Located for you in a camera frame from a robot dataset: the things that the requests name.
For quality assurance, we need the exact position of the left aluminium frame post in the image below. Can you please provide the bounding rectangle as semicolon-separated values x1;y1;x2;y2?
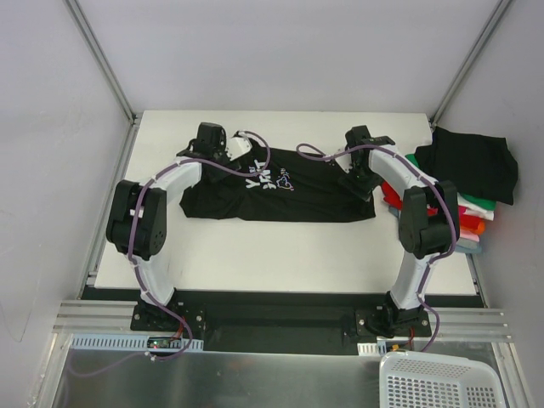
63;0;142;125

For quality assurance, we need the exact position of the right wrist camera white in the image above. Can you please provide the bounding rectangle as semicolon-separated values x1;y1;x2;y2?
328;149;352;173

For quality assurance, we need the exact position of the aluminium frame post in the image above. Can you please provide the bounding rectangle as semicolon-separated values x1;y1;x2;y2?
428;0;514;129
63;0;142;125

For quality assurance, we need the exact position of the slotted cable duct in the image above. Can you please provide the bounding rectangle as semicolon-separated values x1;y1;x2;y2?
357;341;387;357
71;334;204;353

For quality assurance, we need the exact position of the black folded t-shirt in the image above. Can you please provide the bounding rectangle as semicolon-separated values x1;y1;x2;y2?
415;127;519;206

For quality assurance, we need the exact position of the grey t-shirt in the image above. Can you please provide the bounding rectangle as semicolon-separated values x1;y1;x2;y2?
456;238;479;251

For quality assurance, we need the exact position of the right slotted cable duct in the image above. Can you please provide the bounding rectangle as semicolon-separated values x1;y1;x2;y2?
357;341;387;357

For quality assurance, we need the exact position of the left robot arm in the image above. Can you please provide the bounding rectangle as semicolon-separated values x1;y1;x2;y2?
106;122;230;331

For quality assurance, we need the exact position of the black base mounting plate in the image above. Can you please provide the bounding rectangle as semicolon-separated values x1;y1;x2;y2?
80;287;488;354

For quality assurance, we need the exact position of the left slotted cable duct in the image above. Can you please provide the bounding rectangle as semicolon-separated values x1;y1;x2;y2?
71;334;204;353

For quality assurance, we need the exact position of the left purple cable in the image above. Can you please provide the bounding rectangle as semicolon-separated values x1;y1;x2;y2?
67;130;272;377

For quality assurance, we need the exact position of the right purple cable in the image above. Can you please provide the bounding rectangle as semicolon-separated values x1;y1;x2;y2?
295;142;462;354

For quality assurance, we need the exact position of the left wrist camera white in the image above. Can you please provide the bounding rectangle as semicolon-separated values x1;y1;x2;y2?
225;131;252;162

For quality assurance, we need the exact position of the red t-shirt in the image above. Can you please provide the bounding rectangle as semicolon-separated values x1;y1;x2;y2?
381;182;478;225

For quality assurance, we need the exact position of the white plastic basket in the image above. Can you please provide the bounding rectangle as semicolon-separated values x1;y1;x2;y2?
379;351;507;408

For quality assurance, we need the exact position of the orange t-shirt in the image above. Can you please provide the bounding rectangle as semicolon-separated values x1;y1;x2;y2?
460;218;485;235

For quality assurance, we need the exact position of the aluminium front rail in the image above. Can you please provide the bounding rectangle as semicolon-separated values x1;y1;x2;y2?
53;300;513;343

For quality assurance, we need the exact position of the right aluminium frame post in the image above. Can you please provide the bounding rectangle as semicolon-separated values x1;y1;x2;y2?
428;0;514;129

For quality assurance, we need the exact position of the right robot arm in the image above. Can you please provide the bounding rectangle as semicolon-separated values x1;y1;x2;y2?
342;125;459;338

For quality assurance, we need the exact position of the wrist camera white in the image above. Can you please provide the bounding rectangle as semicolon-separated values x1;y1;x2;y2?
328;149;352;173
225;131;252;162

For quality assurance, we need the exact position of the white t-shirt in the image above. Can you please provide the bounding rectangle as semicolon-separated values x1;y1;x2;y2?
457;194;495;221

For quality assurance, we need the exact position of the purple cable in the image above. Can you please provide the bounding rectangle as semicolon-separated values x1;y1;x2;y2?
295;142;462;354
67;130;272;377

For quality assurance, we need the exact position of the black printed t-shirt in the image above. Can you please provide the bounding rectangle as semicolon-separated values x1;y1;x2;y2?
179;145;375;223

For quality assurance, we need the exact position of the pink t-shirt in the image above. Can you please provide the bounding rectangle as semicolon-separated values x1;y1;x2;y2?
460;228;480;242

